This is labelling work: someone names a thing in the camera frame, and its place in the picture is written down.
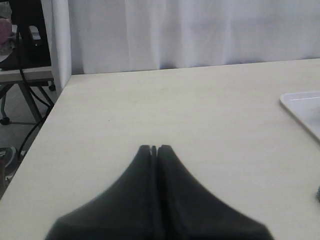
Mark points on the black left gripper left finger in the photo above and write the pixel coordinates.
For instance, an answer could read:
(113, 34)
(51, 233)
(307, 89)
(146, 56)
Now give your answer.
(127, 210)

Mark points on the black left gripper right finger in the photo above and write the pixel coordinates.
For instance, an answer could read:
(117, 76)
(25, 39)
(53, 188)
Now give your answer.
(191, 212)

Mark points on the white plastic tray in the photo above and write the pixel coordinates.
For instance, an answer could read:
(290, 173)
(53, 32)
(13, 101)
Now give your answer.
(305, 108)

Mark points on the grey side table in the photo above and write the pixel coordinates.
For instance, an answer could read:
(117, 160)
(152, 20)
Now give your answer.
(38, 77)

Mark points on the white curtain backdrop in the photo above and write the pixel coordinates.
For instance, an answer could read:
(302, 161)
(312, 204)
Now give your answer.
(107, 36)

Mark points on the black device on side table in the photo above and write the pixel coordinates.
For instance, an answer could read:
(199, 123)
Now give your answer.
(33, 50)

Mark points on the pink plush toy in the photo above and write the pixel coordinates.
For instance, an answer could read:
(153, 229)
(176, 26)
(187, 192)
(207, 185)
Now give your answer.
(6, 41)

